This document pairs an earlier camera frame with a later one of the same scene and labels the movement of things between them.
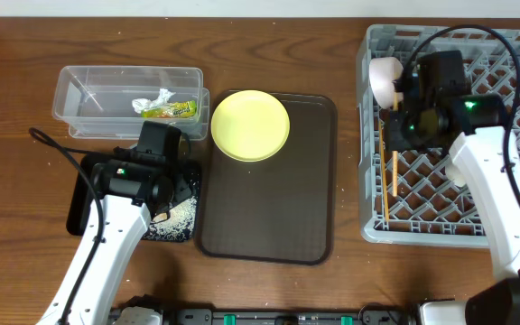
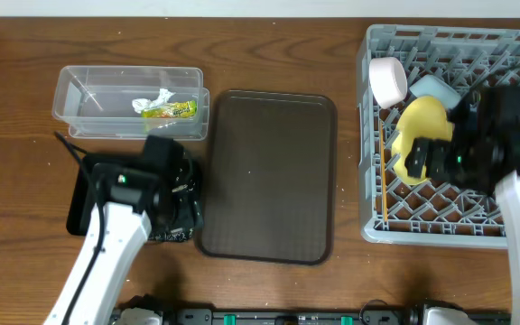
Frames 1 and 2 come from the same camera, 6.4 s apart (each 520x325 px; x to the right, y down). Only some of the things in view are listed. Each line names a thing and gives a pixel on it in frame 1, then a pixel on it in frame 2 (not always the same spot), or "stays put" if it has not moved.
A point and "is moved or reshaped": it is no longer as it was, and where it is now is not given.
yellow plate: x=250 y=125 is moved or reshaped
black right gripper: x=396 y=140 -> x=437 y=170
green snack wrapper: x=174 y=110 stays put
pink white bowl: x=383 y=71 stays put
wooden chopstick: x=383 y=155 stays put
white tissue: x=143 y=104 stays put
